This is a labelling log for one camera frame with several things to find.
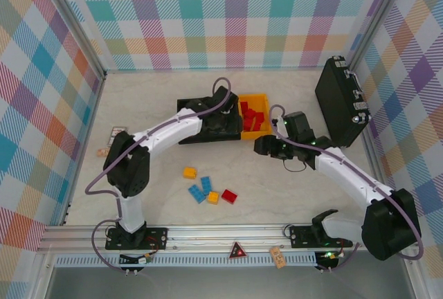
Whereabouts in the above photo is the long blue lego brick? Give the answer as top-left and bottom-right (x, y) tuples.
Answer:
(188, 185), (207, 205)

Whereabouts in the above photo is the yellow plastic bin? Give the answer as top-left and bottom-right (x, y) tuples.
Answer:
(237, 93), (273, 141)

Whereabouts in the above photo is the black briefcase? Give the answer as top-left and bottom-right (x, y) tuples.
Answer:
(314, 55), (373, 148)

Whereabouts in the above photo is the playing card box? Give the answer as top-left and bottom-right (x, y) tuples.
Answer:
(109, 126), (127, 141)

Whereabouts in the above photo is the small connector board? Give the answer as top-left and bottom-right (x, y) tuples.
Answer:
(316, 250), (345, 269)
(119, 253), (154, 266)

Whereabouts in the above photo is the wooden tag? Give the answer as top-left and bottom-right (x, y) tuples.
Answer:
(269, 246), (287, 269)

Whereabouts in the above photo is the triangle warning sign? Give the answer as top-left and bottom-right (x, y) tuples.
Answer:
(228, 242), (248, 260)

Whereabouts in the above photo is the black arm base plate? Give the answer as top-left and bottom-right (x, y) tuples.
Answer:
(105, 226), (169, 252)
(289, 225), (350, 248)

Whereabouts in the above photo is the aluminium rail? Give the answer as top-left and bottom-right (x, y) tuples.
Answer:
(37, 222), (416, 254)

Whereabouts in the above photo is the aluminium frame post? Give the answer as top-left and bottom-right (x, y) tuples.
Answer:
(40, 0), (107, 80)
(347, 0), (415, 70)

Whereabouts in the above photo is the perforated cable tray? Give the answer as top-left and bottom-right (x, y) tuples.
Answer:
(55, 255), (347, 268)

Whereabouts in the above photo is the purple cable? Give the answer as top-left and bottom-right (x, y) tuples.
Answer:
(269, 105), (425, 274)
(85, 77), (239, 275)

